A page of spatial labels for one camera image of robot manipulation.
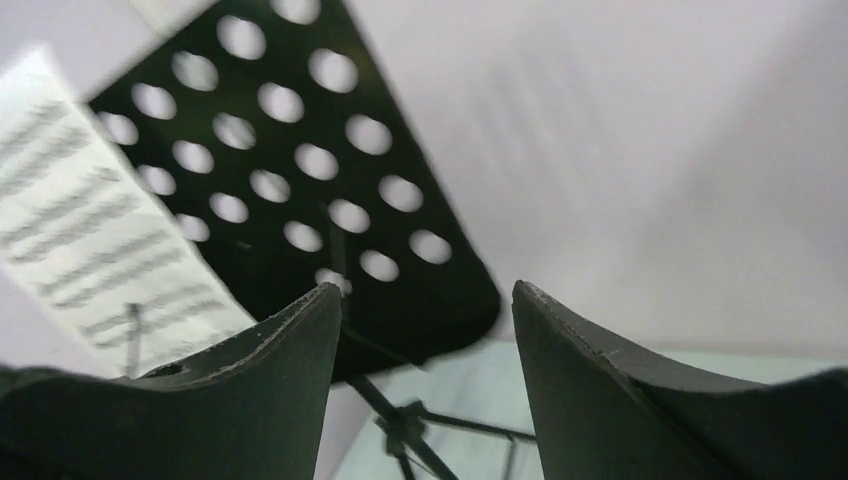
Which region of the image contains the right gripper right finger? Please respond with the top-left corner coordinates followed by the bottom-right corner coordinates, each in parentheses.
top-left (512, 281), bottom-right (847, 479)

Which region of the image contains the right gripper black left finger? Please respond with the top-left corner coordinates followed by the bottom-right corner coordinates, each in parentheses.
top-left (1, 283), bottom-right (341, 479)

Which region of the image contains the black perforated music stand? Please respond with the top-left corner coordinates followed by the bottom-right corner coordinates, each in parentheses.
top-left (90, 1), bottom-right (534, 479)

